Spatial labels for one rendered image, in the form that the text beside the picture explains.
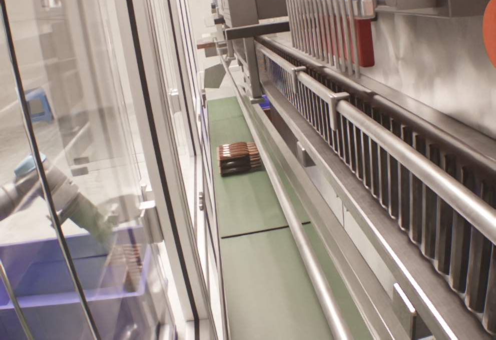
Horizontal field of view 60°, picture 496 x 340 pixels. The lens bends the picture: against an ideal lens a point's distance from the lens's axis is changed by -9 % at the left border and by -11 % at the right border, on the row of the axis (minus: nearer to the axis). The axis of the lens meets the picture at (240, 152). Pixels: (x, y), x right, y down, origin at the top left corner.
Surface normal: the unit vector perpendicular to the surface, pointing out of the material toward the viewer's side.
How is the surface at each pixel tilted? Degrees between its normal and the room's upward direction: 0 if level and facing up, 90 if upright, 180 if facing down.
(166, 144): 90
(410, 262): 0
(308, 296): 2
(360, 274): 55
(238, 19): 90
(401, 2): 90
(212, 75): 90
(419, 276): 0
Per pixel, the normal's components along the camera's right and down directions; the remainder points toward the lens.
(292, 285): -0.14, -0.95
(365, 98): -0.99, 0.17
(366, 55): 0.09, 0.30
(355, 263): -0.89, -0.41
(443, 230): -0.84, 0.29
